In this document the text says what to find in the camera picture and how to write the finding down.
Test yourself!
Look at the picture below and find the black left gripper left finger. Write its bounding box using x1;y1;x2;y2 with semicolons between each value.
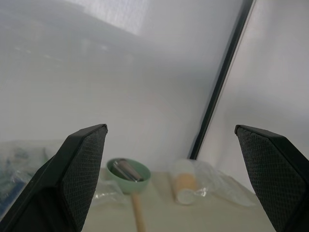
0;124;109;232

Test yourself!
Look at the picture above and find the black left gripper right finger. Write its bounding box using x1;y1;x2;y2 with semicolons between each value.
234;124;309;232

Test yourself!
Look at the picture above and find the small clear plastic bag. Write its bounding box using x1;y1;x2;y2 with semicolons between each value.
93;180;128;208

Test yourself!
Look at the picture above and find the clear plastic cup wrapper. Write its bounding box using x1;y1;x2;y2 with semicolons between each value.
169;159;256;207

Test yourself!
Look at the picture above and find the clear plastic bag left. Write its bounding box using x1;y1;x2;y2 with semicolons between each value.
0;141;61;215

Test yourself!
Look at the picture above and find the stack of paper cups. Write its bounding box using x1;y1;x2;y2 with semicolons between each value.
171;159;199;205

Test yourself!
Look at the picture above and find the green bowl with wooden handle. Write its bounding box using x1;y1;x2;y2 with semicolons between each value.
106;158;152;232

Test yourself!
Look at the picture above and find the black window frame bar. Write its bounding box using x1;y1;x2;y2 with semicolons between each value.
189;0;257;160

